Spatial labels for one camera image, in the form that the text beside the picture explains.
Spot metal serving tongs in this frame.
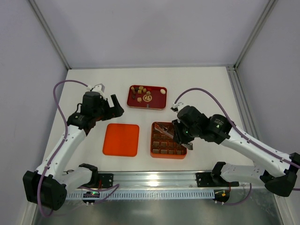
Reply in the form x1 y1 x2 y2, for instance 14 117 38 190
154 122 194 150

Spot orange box lid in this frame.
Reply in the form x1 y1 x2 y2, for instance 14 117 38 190
103 123 139 157

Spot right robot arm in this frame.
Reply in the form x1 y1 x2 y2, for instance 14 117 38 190
171 103 300 197

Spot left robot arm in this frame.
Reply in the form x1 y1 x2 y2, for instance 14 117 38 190
22 91 124 210

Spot orange chocolate box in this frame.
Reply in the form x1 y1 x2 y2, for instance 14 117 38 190
150 122 187 159

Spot red rectangular tray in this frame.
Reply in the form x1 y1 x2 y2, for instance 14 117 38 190
127 85 167 110

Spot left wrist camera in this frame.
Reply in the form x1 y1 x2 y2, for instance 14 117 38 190
90 83 105 98

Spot right aluminium frame rail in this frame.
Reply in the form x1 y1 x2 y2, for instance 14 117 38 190
226 66 261 140

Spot aluminium mounting rail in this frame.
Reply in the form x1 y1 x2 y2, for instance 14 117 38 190
61 169 285 188

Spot slotted cable duct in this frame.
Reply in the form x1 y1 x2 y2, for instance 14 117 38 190
66 189 215 201

